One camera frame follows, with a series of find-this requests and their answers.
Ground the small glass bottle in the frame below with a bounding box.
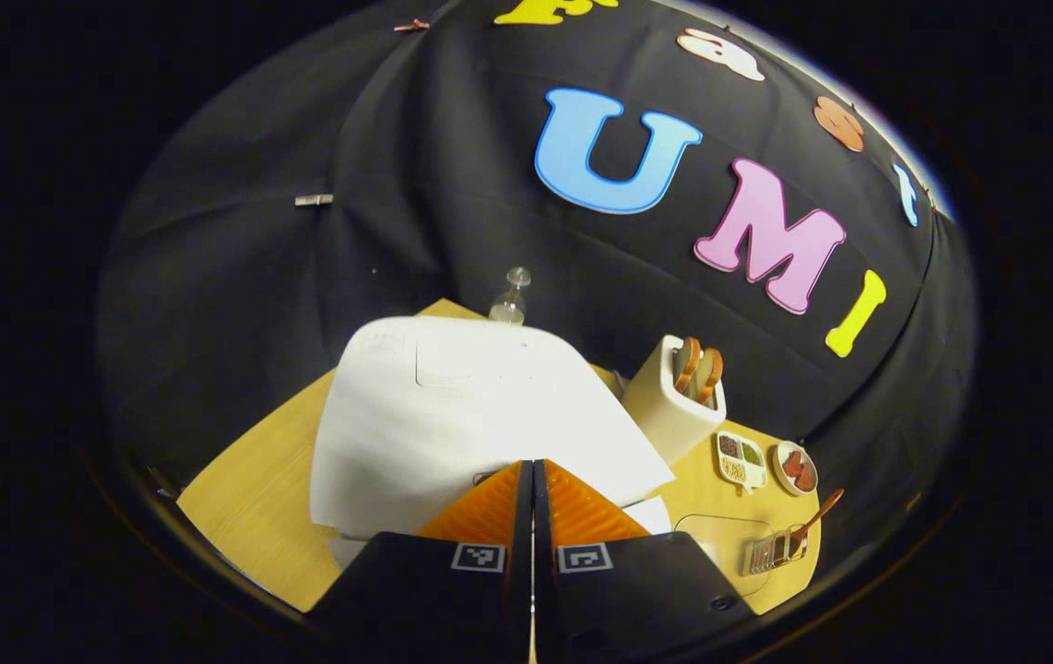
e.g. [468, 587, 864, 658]
[488, 267, 532, 326]

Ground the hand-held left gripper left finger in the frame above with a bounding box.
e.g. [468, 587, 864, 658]
[310, 459, 535, 664]

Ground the clear plastic rice box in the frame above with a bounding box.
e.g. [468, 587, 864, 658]
[674, 514, 776, 596]

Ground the toasted bread slice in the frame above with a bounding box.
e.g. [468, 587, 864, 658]
[694, 348, 724, 405]
[672, 337, 703, 396]

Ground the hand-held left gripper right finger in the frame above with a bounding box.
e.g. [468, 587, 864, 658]
[532, 459, 758, 664]

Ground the white toaster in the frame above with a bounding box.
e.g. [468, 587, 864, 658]
[621, 335, 728, 467]

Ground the white rice cooker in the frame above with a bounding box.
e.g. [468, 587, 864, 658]
[310, 316, 675, 568]

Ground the black backdrop cloth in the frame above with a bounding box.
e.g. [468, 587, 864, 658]
[93, 0, 979, 591]

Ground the round white plate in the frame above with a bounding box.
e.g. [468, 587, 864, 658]
[773, 440, 820, 497]

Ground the brown wooden spoon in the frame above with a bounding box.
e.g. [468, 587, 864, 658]
[787, 488, 846, 559]

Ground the white divided dish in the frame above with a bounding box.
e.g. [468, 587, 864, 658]
[716, 431, 768, 494]

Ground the metal wire chopstick holder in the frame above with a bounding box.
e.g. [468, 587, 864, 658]
[740, 524, 809, 577]

